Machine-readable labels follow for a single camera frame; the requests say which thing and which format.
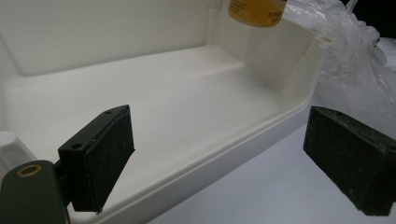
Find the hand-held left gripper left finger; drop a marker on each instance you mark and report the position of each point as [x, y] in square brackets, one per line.
[99, 161]

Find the white plastic tray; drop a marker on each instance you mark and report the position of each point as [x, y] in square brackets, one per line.
[186, 102]

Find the clear plastic bag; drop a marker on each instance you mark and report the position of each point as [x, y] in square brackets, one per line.
[351, 71]

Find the yellow bottle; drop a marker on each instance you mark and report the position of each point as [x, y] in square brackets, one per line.
[255, 12]

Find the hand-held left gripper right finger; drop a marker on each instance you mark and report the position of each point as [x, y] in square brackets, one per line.
[348, 161]

